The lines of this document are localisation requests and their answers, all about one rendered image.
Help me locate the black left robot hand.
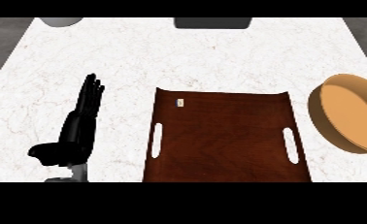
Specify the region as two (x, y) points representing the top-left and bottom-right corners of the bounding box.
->
(26, 73), (106, 168)

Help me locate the dark brown wooden tray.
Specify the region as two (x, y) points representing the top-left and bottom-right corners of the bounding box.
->
(141, 86), (312, 183)

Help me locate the orange round pot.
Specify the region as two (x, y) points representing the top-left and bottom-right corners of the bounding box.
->
(306, 73), (367, 155)

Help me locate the grey round object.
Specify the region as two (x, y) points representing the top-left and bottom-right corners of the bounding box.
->
(38, 17), (84, 28)

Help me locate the dark grey flat appliance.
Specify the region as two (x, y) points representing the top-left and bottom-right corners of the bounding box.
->
(171, 17), (252, 30)

